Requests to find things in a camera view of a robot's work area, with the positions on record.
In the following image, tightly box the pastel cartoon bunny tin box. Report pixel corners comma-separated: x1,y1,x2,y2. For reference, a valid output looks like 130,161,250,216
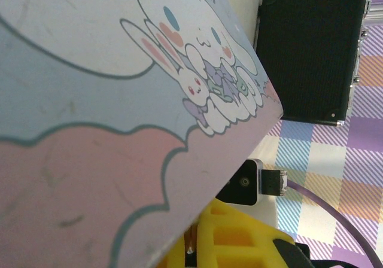
0,0,284,268

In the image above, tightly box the black briefcase with silver latches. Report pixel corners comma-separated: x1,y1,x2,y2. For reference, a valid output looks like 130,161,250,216
254,0,372,128

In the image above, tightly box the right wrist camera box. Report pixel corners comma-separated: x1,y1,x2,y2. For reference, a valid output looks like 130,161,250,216
217,159,264,206

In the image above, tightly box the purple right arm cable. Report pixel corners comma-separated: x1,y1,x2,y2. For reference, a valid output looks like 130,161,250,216
260,169,383,268

